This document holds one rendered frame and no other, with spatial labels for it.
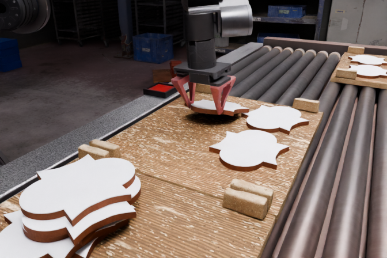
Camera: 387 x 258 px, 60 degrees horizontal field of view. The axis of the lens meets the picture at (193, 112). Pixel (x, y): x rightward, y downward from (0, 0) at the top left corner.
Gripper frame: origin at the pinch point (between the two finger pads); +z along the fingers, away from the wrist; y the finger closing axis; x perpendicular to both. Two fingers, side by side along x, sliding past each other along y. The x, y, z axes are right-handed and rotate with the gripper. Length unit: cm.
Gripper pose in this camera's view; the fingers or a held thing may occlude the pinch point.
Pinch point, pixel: (205, 106)
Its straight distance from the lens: 70.7
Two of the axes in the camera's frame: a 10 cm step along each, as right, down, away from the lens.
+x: -5.8, 3.8, -7.2
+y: -8.1, -1.8, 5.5
